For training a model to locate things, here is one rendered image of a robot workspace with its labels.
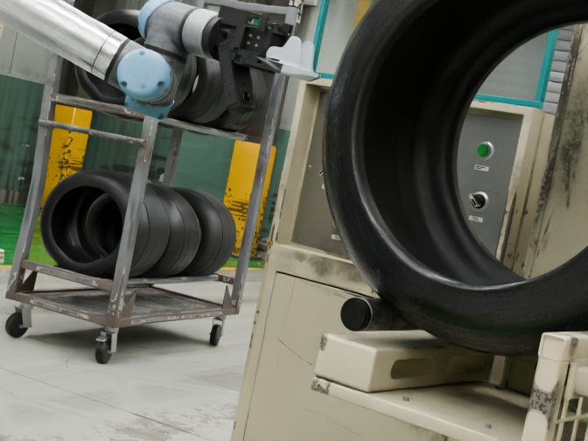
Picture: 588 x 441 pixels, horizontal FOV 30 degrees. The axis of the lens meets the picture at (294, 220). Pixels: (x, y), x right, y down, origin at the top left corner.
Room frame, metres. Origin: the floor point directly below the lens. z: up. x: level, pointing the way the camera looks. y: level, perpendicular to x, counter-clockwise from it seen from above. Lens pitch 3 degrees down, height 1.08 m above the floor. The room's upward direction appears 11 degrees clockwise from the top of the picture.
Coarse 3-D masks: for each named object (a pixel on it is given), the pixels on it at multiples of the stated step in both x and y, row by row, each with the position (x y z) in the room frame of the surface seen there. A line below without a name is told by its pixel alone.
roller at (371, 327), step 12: (348, 300) 1.44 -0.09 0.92; (360, 300) 1.43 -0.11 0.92; (372, 300) 1.45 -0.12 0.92; (348, 312) 1.44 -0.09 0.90; (360, 312) 1.43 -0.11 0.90; (372, 312) 1.43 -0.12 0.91; (384, 312) 1.46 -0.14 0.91; (396, 312) 1.48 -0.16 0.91; (348, 324) 1.43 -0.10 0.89; (360, 324) 1.42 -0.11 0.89; (372, 324) 1.43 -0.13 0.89; (384, 324) 1.46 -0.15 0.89; (396, 324) 1.49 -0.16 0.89; (408, 324) 1.51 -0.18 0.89
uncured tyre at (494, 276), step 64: (384, 0) 1.46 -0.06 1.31; (448, 0) 1.59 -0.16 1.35; (512, 0) 1.63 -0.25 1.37; (576, 0) 1.58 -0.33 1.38; (384, 64) 1.60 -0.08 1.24; (448, 64) 1.68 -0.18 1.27; (384, 128) 1.65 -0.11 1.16; (448, 128) 1.68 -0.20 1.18; (384, 192) 1.63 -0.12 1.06; (448, 192) 1.67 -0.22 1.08; (384, 256) 1.41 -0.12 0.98; (448, 256) 1.65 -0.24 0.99; (576, 256) 1.26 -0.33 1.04; (448, 320) 1.36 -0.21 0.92; (512, 320) 1.30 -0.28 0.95; (576, 320) 1.28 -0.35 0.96
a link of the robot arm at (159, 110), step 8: (152, 48) 1.79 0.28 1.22; (160, 48) 1.78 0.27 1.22; (168, 56) 1.79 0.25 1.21; (176, 56) 1.79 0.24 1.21; (176, 64) 1.79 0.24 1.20; (184, 64) 1.81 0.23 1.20; (176, 72) 1.80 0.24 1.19; (176, 80) 1.79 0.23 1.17; (176, 88) 1.81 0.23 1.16; (128, 96) 1.80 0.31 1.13; (168, 96) 1.77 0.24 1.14; (128, 104) 1.79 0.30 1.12; (136, 104) 1.79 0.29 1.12; (144, 104) 1.78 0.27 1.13; (152, 104) 1.79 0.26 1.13; (160, 104) 1.79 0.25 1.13; (168, 104) 1.81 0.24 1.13; (144, 112) 1.79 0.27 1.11; (152, 112) 1.79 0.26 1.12; (160, 112) 1.80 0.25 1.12; (168, 112) 1.82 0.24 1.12
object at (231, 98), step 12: (228, 48) 1.72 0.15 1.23; (228, 60) 1.72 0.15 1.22; (228, 72) 1.71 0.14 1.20; (240, 72) 1.73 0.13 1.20; (228, 84) 1.71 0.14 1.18; (240, 84) 1.72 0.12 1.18; (228, 96) 1.71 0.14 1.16; (240, 96) 1.71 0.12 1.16; (252, 96) 1.73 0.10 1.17; (228, 108) 1.71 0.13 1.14; (240, 108) 1.71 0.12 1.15; (252, 108) 1.72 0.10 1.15
